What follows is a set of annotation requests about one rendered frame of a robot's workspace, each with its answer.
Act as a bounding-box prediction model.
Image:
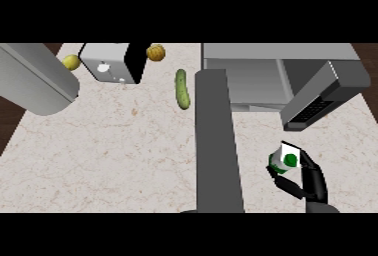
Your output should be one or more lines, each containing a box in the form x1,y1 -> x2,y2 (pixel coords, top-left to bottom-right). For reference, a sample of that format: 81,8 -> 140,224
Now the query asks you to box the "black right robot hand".
264,146 -> 330,204

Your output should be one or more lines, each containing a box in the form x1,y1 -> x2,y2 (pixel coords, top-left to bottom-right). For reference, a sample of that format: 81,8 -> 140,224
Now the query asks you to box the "white and green milk carton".
267,141 -> 302,175

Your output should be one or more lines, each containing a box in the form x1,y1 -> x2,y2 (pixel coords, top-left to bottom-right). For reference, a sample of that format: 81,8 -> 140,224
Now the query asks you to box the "dark grey microwave door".
193,68 -> 246,214

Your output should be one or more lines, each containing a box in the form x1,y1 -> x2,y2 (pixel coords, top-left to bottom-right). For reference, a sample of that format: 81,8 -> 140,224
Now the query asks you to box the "grey microwave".
200,42 -> 371,132

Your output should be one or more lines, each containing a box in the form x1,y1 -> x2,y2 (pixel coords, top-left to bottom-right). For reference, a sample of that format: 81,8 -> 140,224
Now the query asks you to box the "green cucumber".
174,68 -> 191,111

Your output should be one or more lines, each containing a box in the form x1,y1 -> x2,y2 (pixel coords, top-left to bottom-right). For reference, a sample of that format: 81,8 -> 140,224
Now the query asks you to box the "brown round potato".
144,43 -> 166,62

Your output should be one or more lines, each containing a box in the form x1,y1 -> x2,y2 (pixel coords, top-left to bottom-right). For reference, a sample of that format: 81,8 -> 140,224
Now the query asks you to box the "grey and black toaster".
76,42 -> 153,85

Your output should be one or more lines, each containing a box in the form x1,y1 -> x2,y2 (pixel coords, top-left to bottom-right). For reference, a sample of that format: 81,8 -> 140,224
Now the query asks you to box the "yellow lemon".
60,54 -> 82,72

